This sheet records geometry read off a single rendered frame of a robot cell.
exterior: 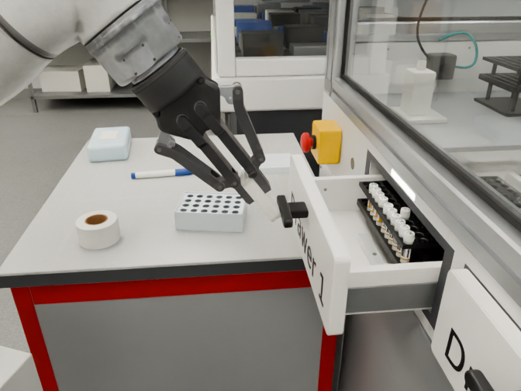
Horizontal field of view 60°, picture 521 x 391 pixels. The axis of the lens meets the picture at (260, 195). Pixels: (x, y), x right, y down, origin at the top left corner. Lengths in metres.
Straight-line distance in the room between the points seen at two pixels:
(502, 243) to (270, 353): 0.58
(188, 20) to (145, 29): 4.22
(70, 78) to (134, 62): 4.10
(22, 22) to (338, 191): 0.48
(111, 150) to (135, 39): 0.71
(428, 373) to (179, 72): 0.45
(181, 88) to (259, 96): 0.88
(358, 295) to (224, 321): 0.38
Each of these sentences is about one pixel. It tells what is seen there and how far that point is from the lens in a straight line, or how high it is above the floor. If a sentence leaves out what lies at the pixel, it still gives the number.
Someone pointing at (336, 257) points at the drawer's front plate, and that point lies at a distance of 0.48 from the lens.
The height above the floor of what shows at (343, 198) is 0.86.
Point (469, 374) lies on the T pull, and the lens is 0.41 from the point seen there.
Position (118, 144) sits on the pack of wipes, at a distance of 1.17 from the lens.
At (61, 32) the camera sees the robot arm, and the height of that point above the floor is 1.14.
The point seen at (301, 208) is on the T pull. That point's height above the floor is 0.91.
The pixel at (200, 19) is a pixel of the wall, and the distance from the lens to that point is 4.70.
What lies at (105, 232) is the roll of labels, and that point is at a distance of 0.81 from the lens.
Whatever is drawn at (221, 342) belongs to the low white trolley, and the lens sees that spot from 0.89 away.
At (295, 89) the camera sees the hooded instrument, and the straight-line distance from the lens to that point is 1.38.
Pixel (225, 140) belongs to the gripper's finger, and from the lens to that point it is 0.54.
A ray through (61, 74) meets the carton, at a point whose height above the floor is 0.31.
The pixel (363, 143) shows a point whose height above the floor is 0.93.
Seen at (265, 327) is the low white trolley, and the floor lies 0.60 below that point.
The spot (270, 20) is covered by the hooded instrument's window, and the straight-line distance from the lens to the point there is 1.35.
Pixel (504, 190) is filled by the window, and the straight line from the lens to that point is 0.47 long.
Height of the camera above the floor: 1.19
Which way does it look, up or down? 27 degrees down
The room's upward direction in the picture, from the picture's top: straight up
